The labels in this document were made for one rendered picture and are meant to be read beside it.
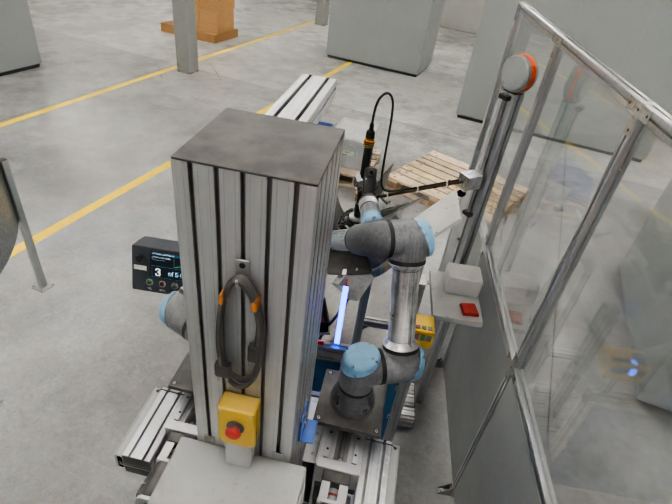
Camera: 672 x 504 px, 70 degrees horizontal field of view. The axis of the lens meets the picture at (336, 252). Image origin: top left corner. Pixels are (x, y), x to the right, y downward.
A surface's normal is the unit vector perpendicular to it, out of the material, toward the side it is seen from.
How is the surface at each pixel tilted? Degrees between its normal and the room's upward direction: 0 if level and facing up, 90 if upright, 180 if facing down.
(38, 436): 0
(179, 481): 0
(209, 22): 90
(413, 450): 0
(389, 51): 90
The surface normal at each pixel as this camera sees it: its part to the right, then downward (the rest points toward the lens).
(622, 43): -0.39, 0.51
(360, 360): -0.01, -0.79
